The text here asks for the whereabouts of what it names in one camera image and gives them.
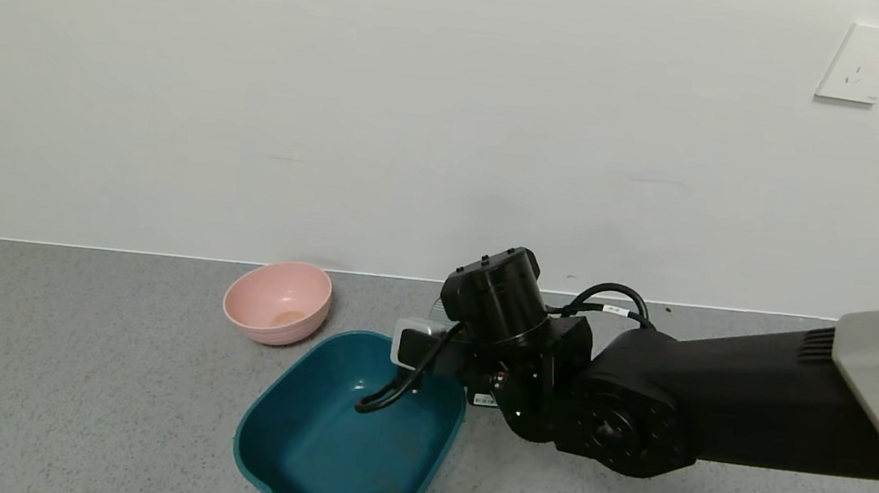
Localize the white wall power outlet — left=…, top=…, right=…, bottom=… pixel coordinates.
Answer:
left=815, top=19, right=879, bottom=106

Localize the pink plastic bowl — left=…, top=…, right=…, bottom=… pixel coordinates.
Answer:
left=219, top=254, right=336, bottom=352

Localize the black arm cable white tag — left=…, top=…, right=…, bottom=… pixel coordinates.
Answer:
left=561, top=278, right=659, bottom=332

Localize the teal plastic basin with handles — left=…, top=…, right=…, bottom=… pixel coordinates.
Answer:
left=228, top=318, right=474, bottom=493

